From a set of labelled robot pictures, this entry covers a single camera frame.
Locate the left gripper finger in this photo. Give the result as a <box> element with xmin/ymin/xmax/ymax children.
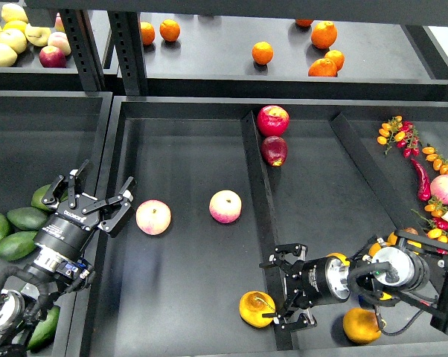
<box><xmin>41</xmin><ymin>159</ymin><xmax>90</xmax><ymax>211</ymax></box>
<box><xmin>83</xmin><ymin>176</ymin><xmax>135</xmax><ymax>237</ymax></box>

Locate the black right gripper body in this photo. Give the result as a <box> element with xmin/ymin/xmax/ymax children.
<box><xmin>284</xmin><ymin>257</ymin><xmax>350</xmax><ymax>309</ymax></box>

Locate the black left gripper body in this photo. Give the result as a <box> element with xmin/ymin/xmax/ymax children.
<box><xmin>34</xmin><ymin>193</ymin><xmax>101</xmax><ymax>261</ymax></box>

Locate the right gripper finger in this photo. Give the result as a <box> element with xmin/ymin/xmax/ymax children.
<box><xmin>259</xmin><ymin>243</ymin><xmax>307</xmax><ymax>277</ymax></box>
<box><xmin>261</xmin><ymin>293</ymin><xmax>316</xmax><ymax>332</ymax></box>

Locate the dark green avocado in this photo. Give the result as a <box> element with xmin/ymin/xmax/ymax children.
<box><xmin>27</xmin><ymin>305</ymin><xmax>60</xmax><ymax>352</ymax></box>

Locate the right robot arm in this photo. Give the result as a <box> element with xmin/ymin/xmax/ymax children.
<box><xmin>260</xmin><ymin>230</ymin><xmax>448</xmax><ymax>335</ymax></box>

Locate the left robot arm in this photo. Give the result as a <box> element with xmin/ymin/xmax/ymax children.
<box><xmin>0</xmin><ymin>161</ymin><xmax>136</xmax><ymax>356</ymax></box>

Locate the green avocado top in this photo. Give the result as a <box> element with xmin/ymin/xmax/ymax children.
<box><xmin>31</xmin><ymin>184</ymin><xmax>54</xmax><ymax>213</ymax></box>

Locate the green avocado middle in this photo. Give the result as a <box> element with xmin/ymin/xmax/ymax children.
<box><xmin>7</xmin><ymin>207</ymin><xmax>48</xmax><ymax>231</ymax></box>

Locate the yellow pear bottom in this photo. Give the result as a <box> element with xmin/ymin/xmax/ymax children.
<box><xmin>342</xmin><ymin>308</ymin><xmax>381</xmax><ymax>345</ymax></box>

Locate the green avocado lower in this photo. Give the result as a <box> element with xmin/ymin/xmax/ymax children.
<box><xmin>0</xmin><ymin>231</ymin><xmax>37</xmax><ymax>262</ymax></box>

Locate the yellow pear with brown tip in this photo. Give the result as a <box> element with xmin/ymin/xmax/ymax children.
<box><xmin>368</xmin><ymin>233</ymin><xmax>422</xmax><ymax>257</ymax></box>

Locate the pink apple left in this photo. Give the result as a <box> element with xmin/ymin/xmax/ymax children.
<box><xmin>135</xmin><ymin>199</ymin><xmax>171</xmax><ymax>236</ymax></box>

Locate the pink apple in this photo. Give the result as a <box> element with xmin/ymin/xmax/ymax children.
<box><xmin>209</xmin><ymin>190</ymin><xmax>242</xmax><ymax>224</ymax></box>
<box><xmin>135</xmin><ymin>199</ymin><xmax>171</xmax><ymax>236</ymax></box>

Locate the pink apple centre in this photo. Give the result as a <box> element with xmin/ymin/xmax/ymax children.
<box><xmin>209</xmin><ymin>190</ymin><xmax>242</xmax><ymax>224</ymax></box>

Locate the black middle tray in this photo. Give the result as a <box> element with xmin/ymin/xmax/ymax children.
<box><xmin>66</xmin><ymin>98</ymin><xmax>448</xmax><ymax>356</ymax></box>

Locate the dark red apple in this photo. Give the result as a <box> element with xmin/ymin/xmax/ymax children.
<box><xmin>260</xmin><ymin>135</ymin><xmax>288</xmax><ymax>167</ymax></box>

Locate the black upper left tray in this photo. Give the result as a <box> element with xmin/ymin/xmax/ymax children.
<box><xmin>0</xmin><ymin>1</ymin><xmax>117</xmax><ymax>91</ymax></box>

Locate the bright red apple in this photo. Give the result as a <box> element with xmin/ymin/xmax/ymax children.
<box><xmin>257</xmin><ymin>105</ymin><xmax>289</xmax><ymax>137</ymax></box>

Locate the cherry tomato bunch bottom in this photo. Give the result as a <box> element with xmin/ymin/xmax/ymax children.
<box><xmin>412</xmin><ymin>196</ymin><xmax>448</xmax><ymax>244</ymax></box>

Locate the cherry tomato bunch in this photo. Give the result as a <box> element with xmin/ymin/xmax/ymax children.
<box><xmin>412</xmin><ymin>196</ymin><xmax>448</xmax><ymax>244</ymax></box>
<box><xmin>377</xmin><ymin>115</ymin><xmax>420</xmax><ymax>158</ymax></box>

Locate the red chili pepper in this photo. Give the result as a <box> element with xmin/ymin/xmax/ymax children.
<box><xmin>410</xmin><ymin>158</ymin><xmax>432</xmax><ymax>202</ymax></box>

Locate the red apple on shelf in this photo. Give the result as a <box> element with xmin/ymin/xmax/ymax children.
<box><xmin>39</xmin><ymin>45</ymin><xmax>67</xmax><ymax>68</ymax></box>

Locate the pale yellow apple front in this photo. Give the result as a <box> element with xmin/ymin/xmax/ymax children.
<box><xmin>0</xmin><ymin>43</ymin><xmax>18</xmax><ymax>67</ymax></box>

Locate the pale yellow apple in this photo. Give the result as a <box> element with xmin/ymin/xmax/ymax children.
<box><xmin>24</xmin><ymin>24</ymin><xmax>51</xmax><ymax>48</ymax></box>
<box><xmin>0</xmin><ymin>43</ymin><xmax>18</xmax><ymax>67</ymax></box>
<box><xmin>0</xmin><ymin>28</ymin><xmax>28</xmax><ymax>54</ymax></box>

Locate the cherry tomato bunch top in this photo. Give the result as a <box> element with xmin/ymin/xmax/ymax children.
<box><xmin>377</xmin><ymin>115</ymin><xmax>420</xmax><ymax>158</ymax></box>

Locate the pale peach on shelf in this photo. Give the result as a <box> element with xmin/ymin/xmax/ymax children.
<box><xmin>48</xmin><ymin>32</ymin><xmax>71</xmax><ymax>57</ymax></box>

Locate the pink apple right tray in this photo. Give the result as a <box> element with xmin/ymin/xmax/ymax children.
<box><xmin>429</xmin><ymin>174</ymin><xmax>448</xmax><ymax>205</ymax></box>

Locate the pale yellow apple right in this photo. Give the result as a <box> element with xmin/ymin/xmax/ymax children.
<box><xmin>24</xmin><ymin>24</ymin><xmax>51</xmax><ymax>48</ymax></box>

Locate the pale yellow apple middle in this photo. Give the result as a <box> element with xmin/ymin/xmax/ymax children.
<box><xmin>0</xmin><ymin>28</ymin><xmax>28</xmax><ymax>54</ymax></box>

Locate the yellow lemon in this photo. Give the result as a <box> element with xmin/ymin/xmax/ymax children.
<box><xmin>2</xmin><ymin>19</ymin><xmax>28</xmax><ymax>33</ymax></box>

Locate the pink peach behind post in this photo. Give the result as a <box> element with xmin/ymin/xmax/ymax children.
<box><xmin>54</xmin><ymin>13</ymin><xmax>65</xmax><ymax>33</ymax></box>

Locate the black shelf post right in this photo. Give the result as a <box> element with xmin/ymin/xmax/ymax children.
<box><xmin>107</xmin><ymin>10</ymin><xmax>148</xmax><ymax>96</ymax></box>

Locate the black shelf post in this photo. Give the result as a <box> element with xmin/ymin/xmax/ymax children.
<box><xmin>107</xmin><ymin>10</ymin><xmax>148</xmax><ymax>96</ymax></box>
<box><xmin>59</xmin><ymin>9</ymin><xmax>106</xmax><ymax>91</ymax></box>

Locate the black shelf post left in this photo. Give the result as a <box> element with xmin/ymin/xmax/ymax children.
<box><xmin>59</xmin><ymin>9</ymin><xmax>106</xmax><ymax>91</ymax></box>

